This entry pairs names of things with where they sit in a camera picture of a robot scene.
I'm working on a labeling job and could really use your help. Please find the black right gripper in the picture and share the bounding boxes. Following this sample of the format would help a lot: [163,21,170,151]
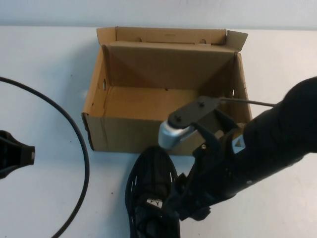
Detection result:
[163,123,246,222]

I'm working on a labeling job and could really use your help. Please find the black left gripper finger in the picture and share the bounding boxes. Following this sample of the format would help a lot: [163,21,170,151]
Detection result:
[0,130,36,179]

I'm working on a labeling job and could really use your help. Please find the black mesh sneaker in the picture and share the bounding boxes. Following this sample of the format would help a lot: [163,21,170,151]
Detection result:
[125,145,184,238]

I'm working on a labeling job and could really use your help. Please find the brown cardboard shoe box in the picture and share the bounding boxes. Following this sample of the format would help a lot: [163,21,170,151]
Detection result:
[81,26,254,158]

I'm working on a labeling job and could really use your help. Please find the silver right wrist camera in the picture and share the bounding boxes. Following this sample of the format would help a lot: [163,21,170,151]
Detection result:
[158,96,222,151]

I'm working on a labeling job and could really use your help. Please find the thick black cable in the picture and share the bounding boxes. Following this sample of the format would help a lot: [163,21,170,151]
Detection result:
[0,76,90,238]

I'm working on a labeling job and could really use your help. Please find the thin dark wire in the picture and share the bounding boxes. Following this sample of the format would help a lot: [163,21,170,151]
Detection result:
[217,97,275,108]

